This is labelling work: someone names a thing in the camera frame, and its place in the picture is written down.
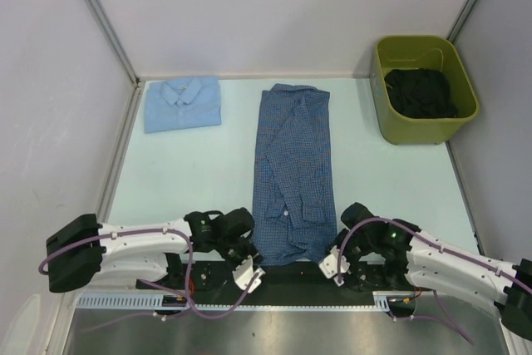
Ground blue checkered long sleeve shirt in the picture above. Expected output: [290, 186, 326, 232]
[252, 83, 337, 266]

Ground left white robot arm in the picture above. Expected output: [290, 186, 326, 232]
[38, 208, 265, 293]

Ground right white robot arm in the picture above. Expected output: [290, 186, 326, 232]
[333, 203, 531, 340]

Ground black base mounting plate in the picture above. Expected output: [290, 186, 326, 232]
[136, 259, 434, 318]

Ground light blue folded shirt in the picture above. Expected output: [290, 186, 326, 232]
[144, 76, 222, 134]

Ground black clothes in bin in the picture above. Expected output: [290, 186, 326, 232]
[384, 68, 458, 119]

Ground olive green plastic bin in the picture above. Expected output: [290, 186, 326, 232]
[370, 35, 479, 145]

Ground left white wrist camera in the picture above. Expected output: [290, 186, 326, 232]
[232, 256, 266, 293]

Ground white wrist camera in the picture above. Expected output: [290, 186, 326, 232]
[318, 246, 350, 287]
[232, 256, 266, 293]

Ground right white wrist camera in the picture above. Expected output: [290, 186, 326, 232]
[318, 246, 350, 287]

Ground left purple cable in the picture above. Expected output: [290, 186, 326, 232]
[37, 228, 261, 333]

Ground white slotted cable duct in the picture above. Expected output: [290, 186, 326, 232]
[76, 293, 163, 310]

